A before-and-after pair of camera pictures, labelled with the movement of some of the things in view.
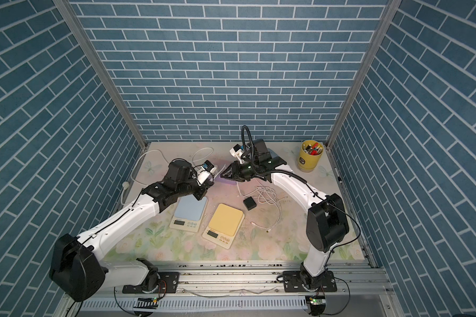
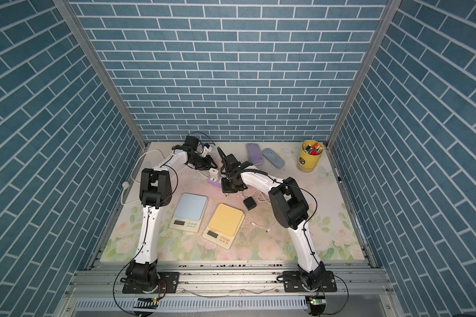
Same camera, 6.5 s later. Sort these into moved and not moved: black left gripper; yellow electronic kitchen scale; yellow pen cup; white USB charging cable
Moved: black left gripper
Not moved: yellow electronic kitchen scale; yellow pen cup; white USB charging cable
